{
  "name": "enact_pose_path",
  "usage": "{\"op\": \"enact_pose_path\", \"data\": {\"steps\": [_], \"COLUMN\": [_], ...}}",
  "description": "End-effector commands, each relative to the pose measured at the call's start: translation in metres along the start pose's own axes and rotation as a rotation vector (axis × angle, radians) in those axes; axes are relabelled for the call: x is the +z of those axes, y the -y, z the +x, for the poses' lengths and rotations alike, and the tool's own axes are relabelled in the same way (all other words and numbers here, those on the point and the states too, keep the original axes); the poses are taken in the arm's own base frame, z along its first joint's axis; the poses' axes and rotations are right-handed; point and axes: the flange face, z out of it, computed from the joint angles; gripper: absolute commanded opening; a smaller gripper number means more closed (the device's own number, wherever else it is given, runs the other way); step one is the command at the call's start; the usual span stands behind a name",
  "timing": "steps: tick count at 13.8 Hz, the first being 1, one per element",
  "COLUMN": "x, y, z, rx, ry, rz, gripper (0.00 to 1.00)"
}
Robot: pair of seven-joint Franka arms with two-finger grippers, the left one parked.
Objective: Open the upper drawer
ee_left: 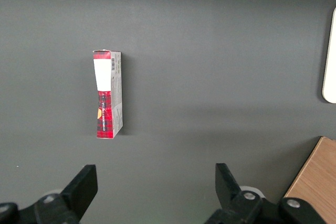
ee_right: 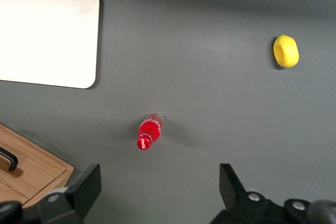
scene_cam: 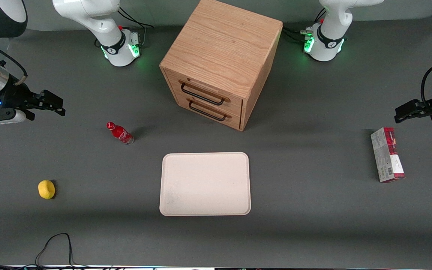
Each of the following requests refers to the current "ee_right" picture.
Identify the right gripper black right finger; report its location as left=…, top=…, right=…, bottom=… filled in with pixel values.
left=209, top=163, right=287, bottom=224

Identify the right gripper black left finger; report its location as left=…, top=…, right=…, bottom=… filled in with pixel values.
left=23, top=163, right=102, bottom=224

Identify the wooden drawer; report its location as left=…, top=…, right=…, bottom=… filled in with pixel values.
left=0, top=126, right=68, bottom=198
left=0, top=183, right=30, bottom=206

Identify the wooden two-drawer cabinet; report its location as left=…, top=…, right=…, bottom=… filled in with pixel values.
left=0, top=123, right=75, bottom=209

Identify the red cola bottle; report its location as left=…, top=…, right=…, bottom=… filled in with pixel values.
left=136, top=112, right=165, bottom=151

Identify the yellow lemon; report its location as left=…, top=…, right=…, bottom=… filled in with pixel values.
left=272, top=34, right=300, bottom=69

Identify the cream rectangular tray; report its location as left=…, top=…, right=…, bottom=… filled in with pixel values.
left=0, top=0, right=100, bottom=89

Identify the black metal drawer handle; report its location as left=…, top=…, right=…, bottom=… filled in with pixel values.
left=0, top=147, right=19, bottom=173

